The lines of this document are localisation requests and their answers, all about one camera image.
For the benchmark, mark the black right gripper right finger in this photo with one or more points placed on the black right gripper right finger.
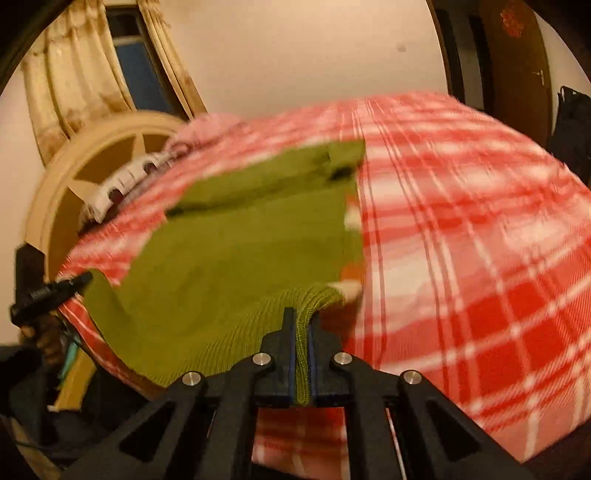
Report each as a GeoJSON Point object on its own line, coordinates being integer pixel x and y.
{"type": "Point", "coordinates": [329, 388]}

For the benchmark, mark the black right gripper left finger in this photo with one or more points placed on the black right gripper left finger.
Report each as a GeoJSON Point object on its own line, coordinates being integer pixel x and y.
{"type": "Point", "coordinates": [277, 386]}

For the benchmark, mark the green striped knit sweater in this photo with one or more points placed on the green striped knit sweater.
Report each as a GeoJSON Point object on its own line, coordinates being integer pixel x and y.
{"type": "Point", "coordinates": [233, 254]}

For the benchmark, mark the white patterned pillow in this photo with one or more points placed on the white patterned pillow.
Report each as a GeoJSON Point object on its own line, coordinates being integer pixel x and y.
{"type": "Point", "coordinates": [105, 200]}

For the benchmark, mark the cream round wooden headboard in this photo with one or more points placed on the cream round wooden headboard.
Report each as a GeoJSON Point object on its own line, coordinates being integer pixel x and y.
{"type": "Point", "coordinates": [78, 168]}

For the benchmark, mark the red white plaid bedspread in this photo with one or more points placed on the red white plaid bedspread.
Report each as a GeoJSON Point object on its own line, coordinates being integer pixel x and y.
{"type": "Point", "coordinates": [476, 248]}

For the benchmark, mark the beige left curtain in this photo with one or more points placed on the beige left curtain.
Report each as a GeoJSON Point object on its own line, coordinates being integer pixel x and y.
{"type": "Point", "coordinates": [73, 77]}

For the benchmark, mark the beige curtain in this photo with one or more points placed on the beige curtain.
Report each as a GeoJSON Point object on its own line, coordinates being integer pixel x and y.
{"type": "Point", "coordinates": [73, 77]}
{"type": "Point", "coordinates": [178, 76]}

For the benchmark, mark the dark window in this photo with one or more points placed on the dark window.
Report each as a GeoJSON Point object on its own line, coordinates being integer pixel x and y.
{"type": "Point", "coordinates": [142, 69]}

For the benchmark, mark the pink crumpled pillow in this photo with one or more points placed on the pink crumpled pillow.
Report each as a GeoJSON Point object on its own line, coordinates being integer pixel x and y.
{"type": "Point", "coordinates": [202, 130]}

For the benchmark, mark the beige right curtain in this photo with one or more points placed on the beige right curtain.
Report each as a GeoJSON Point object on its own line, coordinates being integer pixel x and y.
{"type": "Point", "coordinates": [178, 76]}

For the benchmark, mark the black hanging bag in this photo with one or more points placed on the black hanging bag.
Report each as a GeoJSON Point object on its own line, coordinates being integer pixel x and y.
{"type": "Point", "coordinates": [570, 140]}

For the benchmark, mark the brown wooden door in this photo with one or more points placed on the brown wooden door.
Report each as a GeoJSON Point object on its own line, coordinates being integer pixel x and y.
{"type": "Point", "coordinates": [519, 66]}

